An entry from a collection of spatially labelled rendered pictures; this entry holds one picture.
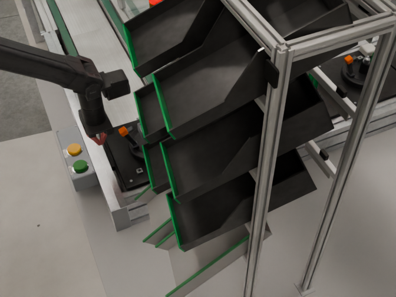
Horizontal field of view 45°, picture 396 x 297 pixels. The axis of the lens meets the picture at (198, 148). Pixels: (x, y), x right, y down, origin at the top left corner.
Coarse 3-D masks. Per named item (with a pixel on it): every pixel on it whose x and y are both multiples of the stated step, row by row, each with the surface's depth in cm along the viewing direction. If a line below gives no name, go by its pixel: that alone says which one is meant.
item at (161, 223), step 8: (144, 192) 119; (152, 192) 120; (168, 192) 119; (144, 200) 122; (152, 200) 122; (160, 200) 120; (152, 208) 121; (160, 208) 119; (168, 208) 117; (152, 216) 120; (160, 216) 118; (168, 216) 115; (152, 224) 119; (160, 224) 117; (168, 224) 110; (152, 232) 111; (160, 232) 111; (168, 232) 112; (144, 240) 112; (152, 240) 113; (160, 240) 114
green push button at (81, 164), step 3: (75, 162) 135; (78, 162) 135; (81, 162) 135; (84, 162) 135; (75, 165) 135; (78, 165) 135; (81, 165) 135; (84, 165) 135; (87, 165) 136; (75, 168) 134; (78, 168) 134; (81, 168) 134; (84, 168) 134; (78, 171) 134; (81, 171) 134
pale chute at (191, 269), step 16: (176, 240) 112; (224, 240) 102; (240, 240) 94; (176, 256) 111; (192, 256) 108; (208, 256) 104; (224, 256) 96; (240, 256) 98; (176, 272) 110; (192, 272) 106; (208, 272) 100; (176, 288) 102; (192, 288) 103
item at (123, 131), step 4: (120, 128) 130; (124, 128) 130; (128, 128) 131; (132, 128) 131; (120, 132) 130; (124, 132) 130; (128, 132) 131; (124, 136) 131; (128, 136) 132; (128, 140) 133; (132, 140) 134; (132, 144) 135
